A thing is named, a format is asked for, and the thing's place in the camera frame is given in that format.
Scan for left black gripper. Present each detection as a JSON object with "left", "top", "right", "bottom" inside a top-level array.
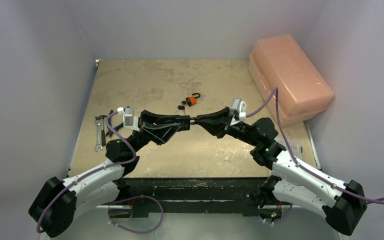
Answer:
[{"left": 127, "top": 111, "right": 182, "bottom": 156}]

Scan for black head key pair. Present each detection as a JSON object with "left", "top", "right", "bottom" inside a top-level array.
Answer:
[{"left": 176, "top": 100, "right": 187, "bottom": 115}]

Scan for orange black padlock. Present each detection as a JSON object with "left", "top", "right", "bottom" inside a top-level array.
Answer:
[{"left": 183, "top": 92, "right": 201, "bottom": 107}]

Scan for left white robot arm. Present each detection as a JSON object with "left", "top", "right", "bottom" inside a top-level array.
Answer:
[{"left": 28, "top": 107, "right": 192, "bottom": 238}]

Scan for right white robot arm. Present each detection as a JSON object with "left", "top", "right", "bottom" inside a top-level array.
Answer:
[{"left": 194, "top": 107, "right": 368, "bottom": 236}]

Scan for small hammer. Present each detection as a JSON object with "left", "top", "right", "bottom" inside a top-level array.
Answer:
[{"left": 95, "top": 115, "right": 107, "bottom": 147}]

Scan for steel wrench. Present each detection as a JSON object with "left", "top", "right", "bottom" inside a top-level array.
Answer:
[{"left": 94, "top": 118, "right": 103, "bottom": 152}]

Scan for clear screw organizer box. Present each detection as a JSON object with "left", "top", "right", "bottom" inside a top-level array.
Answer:
[{"left": 275, "top": 136, "right": 304, "bottom": 159}]

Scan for pink plastic storage box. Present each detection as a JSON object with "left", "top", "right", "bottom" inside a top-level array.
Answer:
[{"left": 248, "top": 34, "right": 334, "bottom": 127}]

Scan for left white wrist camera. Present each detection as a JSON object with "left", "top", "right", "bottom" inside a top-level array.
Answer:
[{"left": 117, "top": 106, "right": 139, "bottom": 131}]

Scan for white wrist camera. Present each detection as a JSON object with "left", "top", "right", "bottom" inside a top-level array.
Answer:
[
  {"left": 117, "top": 106, "right": 139, "bottom": 131},
  {"left": 229, "top": 98, "right": 247, "bottom": 120}
]

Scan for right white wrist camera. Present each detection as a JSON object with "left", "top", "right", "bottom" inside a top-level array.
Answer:
[{"left": 229, "top": 98, "right": 247, "bottom": 120}]

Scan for blue handled pliers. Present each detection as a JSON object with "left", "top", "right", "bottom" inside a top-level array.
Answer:
[{"left": 104, "top": 117, "right": 124, "bottom": 138}]

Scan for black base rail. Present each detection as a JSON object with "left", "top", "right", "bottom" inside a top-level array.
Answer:
[{"left": 104, "top": 177, "right": 290, "bottom": 218}]

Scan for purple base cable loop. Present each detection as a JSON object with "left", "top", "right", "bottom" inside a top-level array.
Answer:
[{"left": 107, "top": 195, "right": 164, "bottom": 235}]

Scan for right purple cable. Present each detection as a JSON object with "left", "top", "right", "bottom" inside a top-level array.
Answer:
[{"left": 246, "top": 87, "right": 384, "bottom": 206}]

